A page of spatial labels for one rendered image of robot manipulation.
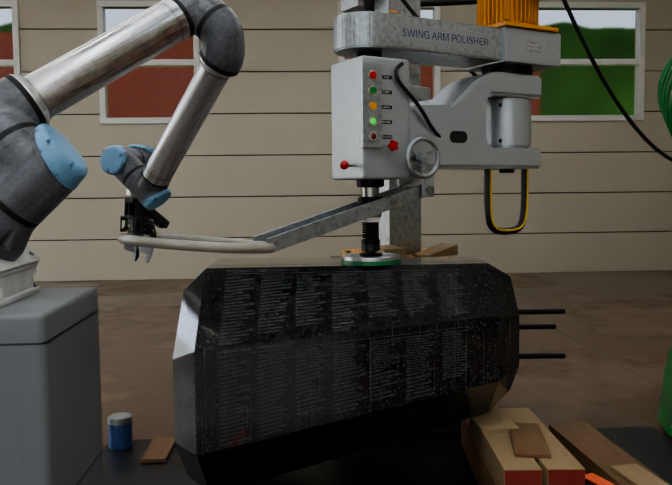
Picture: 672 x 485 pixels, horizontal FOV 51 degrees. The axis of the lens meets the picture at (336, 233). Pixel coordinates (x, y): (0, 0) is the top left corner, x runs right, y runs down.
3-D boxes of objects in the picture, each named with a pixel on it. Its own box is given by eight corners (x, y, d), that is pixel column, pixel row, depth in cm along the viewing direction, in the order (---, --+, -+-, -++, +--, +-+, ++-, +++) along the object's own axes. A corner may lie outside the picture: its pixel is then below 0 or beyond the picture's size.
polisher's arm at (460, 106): (507, 194, 302) (507, 78, 298) (548, 194, 282) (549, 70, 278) (361, 197, 265) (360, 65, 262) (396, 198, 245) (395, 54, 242)
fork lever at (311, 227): (408, 193, 275) (406, 181, 274) (439, 194, 259) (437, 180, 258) (251, 250, 243) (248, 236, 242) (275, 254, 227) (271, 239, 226)
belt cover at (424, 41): (516, 84, 304) (516, 44, 303) (561, 75, 282) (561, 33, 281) (320, 67, 256) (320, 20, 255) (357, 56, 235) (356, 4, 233)
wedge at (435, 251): (441, 253, 333) (441, 242, 333) (458, 254, 326) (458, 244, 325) (412, 256, 321) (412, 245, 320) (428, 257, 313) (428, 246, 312)
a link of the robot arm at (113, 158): (133, 163, 212) (155, 165, 224) (108, 137, 214) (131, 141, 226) (115, 186, 214) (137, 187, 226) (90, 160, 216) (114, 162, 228)
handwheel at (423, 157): (425, 179, 258) (425, 138, 257) (442, 178, 250) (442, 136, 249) (391, 179, 251) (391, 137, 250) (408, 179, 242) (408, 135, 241)
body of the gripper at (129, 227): (119, 233, 230) (120, 196, 230) (139, 233, 238) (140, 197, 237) (135, 235, 226) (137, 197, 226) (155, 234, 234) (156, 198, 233)
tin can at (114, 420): (125, 451, 292) (124, 420, 292) (103, 449, 295) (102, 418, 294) (137, 442, 302) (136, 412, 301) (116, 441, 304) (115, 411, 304)
